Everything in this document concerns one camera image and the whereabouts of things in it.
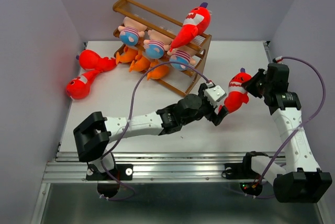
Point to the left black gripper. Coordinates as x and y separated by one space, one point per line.
211 114

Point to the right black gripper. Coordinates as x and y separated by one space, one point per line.
248 85

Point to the red shark plush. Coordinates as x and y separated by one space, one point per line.
79 87
195 23
237 95
90 60

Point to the boy doll striped shirt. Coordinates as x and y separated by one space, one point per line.
183 54

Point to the orange shark plush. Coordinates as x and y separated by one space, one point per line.
140 63
128 55
158 72

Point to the boy doll blue pants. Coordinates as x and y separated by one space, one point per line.
156 45

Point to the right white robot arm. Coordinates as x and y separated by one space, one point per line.
293 171

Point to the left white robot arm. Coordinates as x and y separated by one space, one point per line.
95 132

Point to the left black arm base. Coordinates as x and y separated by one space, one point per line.
96 172

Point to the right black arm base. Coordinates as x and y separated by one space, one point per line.
242 170

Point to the brown wooden toy shelf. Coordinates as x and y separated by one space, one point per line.
182 77

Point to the red shark plush top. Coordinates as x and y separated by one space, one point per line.
90 60

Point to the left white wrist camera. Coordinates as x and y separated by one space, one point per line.
214 93

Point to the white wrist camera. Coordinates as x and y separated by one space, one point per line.
214 93
277 59

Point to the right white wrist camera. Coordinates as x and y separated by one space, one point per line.
277 59

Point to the aluminium mounting rail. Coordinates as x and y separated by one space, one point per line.
149 167

